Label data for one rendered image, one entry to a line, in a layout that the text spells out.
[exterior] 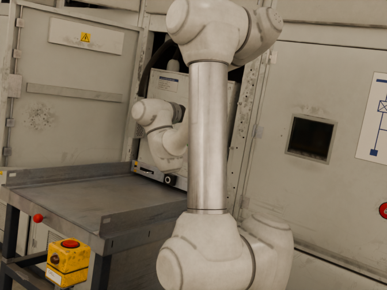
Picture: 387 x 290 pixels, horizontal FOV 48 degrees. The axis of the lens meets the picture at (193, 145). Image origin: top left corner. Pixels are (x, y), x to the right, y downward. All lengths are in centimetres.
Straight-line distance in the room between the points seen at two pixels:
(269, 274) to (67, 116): 132
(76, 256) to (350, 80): 108
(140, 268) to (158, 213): 20
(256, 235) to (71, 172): 107
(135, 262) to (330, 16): 112
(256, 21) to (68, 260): 78
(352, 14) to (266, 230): 87
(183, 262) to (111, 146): 133
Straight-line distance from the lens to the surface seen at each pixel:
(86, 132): 220
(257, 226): 116
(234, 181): 187
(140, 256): 160
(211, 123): 106
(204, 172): 105
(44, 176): 193
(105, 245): 141
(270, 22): 119
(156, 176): 212
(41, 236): 290
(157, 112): 159
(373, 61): 163
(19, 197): 177
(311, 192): 170
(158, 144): 156
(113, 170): 216
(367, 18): 166
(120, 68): 222
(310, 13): 174
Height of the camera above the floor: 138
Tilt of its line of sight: 9 degrees down
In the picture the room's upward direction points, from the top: 9 degrees clockwise
